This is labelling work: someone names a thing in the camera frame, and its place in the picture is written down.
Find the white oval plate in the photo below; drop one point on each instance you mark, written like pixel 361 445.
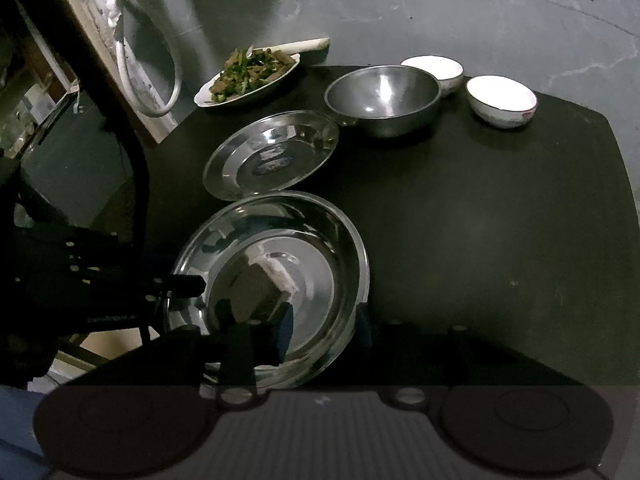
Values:
pixel 235 97

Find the white rod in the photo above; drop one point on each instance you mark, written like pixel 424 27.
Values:
pixel 307 45

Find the white plate with red rim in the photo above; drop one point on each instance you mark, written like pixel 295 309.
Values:
pixel 501 97

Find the large steel basin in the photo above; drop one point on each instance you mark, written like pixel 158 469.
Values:
pixel 320 270

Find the steel plate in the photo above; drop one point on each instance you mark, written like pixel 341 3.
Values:
pixel 272 157

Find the white ceramic bowl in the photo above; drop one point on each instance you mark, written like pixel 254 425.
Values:
pixel 434 71

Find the stir-fried green vegetables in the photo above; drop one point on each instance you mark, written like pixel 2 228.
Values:
pixel 247 71

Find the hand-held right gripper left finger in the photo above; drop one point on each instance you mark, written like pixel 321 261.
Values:
pixel 286 327

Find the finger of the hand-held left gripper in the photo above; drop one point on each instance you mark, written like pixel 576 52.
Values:
pixel 187 285

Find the deep steel bowl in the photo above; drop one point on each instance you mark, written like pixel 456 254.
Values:
pixel 382 97

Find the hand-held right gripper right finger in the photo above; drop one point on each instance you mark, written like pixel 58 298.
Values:
pixel 364 330

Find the blue cloth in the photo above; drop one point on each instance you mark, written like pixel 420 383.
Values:
pixel 17 430

